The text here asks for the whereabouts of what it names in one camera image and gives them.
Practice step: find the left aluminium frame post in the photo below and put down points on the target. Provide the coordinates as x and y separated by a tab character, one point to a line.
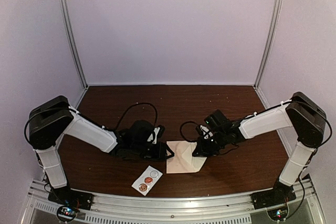
72	43

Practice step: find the right aluminium frame post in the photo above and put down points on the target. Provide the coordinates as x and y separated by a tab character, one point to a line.
269	41

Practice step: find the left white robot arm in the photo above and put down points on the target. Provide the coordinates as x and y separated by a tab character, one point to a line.
56	118

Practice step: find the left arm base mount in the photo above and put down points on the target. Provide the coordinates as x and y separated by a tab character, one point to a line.
71	202

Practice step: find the sticker sheet with seals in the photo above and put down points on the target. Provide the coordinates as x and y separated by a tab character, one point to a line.
145	182

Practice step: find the front aluminium rail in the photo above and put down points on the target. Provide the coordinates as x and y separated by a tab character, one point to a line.
234	208

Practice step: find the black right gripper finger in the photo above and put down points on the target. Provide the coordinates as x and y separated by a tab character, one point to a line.
198	153
198	146

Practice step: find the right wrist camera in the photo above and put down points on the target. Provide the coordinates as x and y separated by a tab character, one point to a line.
204	131

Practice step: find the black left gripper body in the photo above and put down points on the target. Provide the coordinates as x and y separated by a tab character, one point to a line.
139	149

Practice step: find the cream envelope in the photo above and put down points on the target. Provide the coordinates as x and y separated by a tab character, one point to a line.
183	161

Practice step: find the aluminium frame post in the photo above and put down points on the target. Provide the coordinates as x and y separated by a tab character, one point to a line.
269	41
72	43

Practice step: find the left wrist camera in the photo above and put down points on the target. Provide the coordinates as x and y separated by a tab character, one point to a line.
157	134

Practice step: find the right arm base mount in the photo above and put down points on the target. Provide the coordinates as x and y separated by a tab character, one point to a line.
275	200

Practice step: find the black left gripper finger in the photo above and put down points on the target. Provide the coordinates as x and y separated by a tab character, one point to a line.
167	156
168	150

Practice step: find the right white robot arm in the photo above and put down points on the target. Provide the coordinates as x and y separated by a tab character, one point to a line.
299	112

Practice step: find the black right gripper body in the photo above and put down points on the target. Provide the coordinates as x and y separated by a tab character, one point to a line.
212	146

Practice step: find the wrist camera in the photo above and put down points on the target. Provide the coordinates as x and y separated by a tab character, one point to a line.
157	134
204	131

